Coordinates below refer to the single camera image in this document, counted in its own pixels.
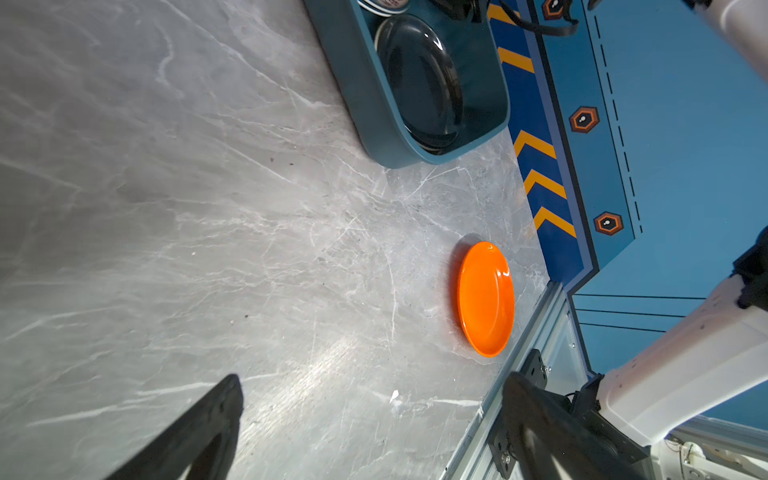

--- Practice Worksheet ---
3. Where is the orange plate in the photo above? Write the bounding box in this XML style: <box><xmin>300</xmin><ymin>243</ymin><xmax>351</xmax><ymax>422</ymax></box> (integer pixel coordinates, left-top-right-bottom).
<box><xmin>456</xmin><ymin>241</ymin><xmax>516</xmax><ymax>358</ymax></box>

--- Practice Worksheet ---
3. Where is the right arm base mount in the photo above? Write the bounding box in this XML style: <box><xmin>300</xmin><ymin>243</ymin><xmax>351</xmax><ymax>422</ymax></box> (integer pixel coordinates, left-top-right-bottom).
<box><xmin>488</xmin><ymin>349</ymin><xmax>612</xmax><ymax>479</ymax></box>

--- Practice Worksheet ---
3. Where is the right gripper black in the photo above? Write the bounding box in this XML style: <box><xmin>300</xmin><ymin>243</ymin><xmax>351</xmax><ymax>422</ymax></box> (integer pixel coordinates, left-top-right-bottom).
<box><xmin>430</xmin><ymin>0</ymin><xmax>483</xmax><ymax>23</ymax></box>

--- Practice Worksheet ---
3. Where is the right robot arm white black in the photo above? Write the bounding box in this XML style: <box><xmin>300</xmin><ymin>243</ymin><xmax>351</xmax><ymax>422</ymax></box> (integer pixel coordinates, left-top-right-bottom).
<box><xmin>455</xmin><ymin>1</ymin><xmax>767</xmax><ymax>447</ymax></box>

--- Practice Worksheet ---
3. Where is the teal plastic bin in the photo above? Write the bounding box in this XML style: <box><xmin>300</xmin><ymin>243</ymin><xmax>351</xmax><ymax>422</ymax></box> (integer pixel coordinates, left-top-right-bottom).
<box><xmin>305</xmin><ymin>1</ymin><xmax>510</xmax><ymax>169</ymax></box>

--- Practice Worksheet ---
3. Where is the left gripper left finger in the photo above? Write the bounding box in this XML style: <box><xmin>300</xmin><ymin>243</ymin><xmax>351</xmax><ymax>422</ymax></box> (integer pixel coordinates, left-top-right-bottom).
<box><xmin>109</xmin><ymin>374</ymin><xmax>244</xmax><ymax>479</ymax></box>

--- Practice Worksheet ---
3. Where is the black plate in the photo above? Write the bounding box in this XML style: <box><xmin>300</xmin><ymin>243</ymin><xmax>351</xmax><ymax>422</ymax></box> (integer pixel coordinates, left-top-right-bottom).
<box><xmin>374</xmin><ymin>14</ymin><xmax>464</xmax><ymax>153</ymax></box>

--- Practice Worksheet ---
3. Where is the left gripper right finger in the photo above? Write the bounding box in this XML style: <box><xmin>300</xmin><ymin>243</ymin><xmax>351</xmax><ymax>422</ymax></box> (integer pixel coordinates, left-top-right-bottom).
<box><xmin>502</xmin><ymin>372</ymin><xmax>642</xmax><ymax>479</ymax></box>

